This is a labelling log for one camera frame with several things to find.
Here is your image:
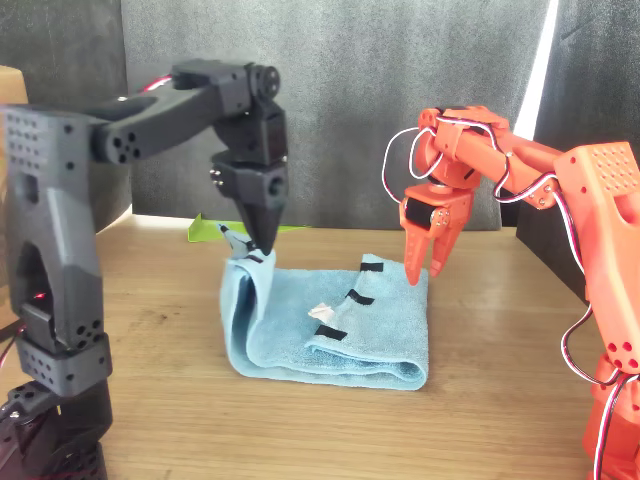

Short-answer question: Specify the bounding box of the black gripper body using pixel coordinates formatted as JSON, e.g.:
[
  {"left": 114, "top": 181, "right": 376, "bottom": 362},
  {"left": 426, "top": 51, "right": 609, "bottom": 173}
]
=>
[{"left": 223, "top": 158, "right": 290, "bottom": 212}]

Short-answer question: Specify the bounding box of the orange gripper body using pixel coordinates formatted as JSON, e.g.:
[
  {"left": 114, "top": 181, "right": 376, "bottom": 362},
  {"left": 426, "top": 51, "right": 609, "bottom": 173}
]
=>
[{"left": 401, "top": 183, "right": 476, "bottom": 235}]

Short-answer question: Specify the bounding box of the light blue towel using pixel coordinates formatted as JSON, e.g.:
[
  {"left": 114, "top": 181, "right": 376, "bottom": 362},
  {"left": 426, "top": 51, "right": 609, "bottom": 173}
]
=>
[{"left": 218, "top": 222, "right": 431, "bottom": 392}]

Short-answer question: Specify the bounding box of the lime green plastic sheet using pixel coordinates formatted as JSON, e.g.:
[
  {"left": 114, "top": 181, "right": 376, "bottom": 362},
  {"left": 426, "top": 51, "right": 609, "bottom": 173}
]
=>
[{"left": 187, "top": 213, "right": 311, "bottom": 245}]

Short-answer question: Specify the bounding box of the dark grey foam panel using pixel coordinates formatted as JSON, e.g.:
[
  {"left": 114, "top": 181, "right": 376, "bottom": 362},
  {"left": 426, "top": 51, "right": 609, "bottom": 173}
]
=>
[
  {"left": 0, "top": 0, "right": 134, "bottom": 236},
  {"left": 516, "top": 0, "right": 640, "bottom": 307},
  {"left": 121, "top": 0, "right": 549, "bottom": 232}
]

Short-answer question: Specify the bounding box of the brown cardboard box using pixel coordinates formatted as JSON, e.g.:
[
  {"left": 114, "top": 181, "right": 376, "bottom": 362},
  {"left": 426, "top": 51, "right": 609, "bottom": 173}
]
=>
[{"left": 0, "top": 64, "right": 25, "bottom": 108}]

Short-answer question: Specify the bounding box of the thin servo wire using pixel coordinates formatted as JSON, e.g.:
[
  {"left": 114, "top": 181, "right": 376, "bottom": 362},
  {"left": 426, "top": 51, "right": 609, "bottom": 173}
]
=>
[
  {"left": 138, "top": 73, "right": 175, "bottom": 95},
  {"left": 381, "top": 124, "right": 444, "bottom": 205}
]

